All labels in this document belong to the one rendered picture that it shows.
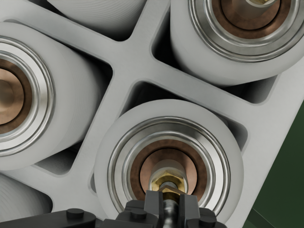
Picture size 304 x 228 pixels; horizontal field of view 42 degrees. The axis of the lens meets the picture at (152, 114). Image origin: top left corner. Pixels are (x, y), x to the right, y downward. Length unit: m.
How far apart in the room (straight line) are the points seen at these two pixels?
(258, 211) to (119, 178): 0.30
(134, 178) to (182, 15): 0.10
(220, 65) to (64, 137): 0.11
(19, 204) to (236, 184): 0.17
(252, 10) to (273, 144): 0.13
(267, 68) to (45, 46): 0.14
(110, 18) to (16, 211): 0.16
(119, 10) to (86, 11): 0.03
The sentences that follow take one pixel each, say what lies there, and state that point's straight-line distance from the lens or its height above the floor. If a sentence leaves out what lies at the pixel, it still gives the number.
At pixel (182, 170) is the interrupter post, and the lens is 0.22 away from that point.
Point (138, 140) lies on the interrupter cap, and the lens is 0.24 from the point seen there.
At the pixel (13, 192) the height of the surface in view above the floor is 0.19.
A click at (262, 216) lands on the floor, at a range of 0.53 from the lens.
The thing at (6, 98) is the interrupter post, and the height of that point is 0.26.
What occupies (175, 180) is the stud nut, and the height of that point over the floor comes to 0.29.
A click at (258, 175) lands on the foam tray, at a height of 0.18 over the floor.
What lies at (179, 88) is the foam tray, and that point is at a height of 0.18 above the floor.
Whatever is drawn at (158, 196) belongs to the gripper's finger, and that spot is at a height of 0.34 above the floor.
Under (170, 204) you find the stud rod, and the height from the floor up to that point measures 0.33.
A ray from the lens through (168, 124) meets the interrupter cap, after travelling 0.24.
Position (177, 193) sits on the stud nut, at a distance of 0.17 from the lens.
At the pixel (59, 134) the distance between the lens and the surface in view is 0.26.
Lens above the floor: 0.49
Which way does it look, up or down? 87 degrees down
